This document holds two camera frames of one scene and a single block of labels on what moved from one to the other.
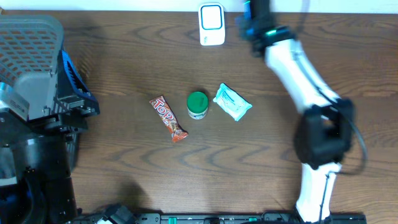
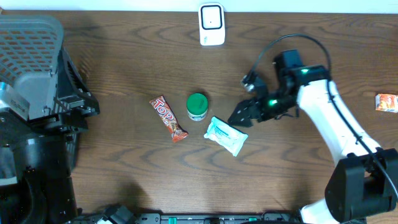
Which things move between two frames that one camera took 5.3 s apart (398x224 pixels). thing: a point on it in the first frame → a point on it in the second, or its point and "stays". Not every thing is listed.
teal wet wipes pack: (232, 102) → (226, 135)
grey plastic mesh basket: (30, 46) stays
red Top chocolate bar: (177, 132) stays
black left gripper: (66, 104) stays
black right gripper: (250, 18) → (246, 112)
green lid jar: (197, 104) stays
